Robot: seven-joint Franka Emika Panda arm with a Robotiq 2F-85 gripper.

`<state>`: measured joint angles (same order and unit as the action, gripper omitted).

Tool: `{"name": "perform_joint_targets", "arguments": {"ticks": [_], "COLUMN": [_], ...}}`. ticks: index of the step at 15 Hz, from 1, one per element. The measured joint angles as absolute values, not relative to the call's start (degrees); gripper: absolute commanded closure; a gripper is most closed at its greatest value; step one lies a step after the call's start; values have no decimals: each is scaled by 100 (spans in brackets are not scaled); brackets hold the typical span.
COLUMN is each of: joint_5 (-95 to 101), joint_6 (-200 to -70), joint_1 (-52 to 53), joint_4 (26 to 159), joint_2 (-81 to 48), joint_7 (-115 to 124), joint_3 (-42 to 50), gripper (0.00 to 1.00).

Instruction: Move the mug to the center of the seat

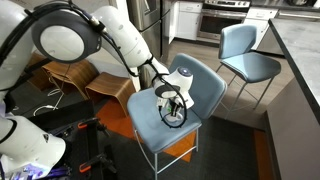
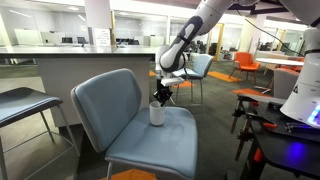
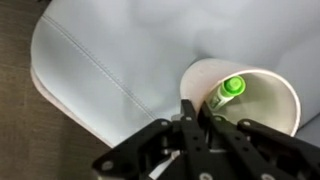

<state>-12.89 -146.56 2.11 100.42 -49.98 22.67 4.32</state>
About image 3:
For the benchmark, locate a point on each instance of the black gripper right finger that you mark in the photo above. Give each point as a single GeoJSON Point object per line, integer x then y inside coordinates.
{"type": "Point", "coordinates": [266, 150]}

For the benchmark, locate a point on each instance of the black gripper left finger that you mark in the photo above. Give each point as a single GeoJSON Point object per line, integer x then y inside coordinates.
{"type": "Point", "coordinates": [190, 146]}

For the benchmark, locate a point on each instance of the white ceramic mug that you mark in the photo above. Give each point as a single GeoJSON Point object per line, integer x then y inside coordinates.
{"type": "Point", "coordinates": [200, 76]}

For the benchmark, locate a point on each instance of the green capped marker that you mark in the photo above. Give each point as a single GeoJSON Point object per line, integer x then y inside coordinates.
{"type": "Point", "coordinates": [234, 85]}

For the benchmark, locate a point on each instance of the light blue upholstered chair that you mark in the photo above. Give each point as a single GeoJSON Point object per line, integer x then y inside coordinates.
{"type": "Point", "coordinates": [116, 40]}

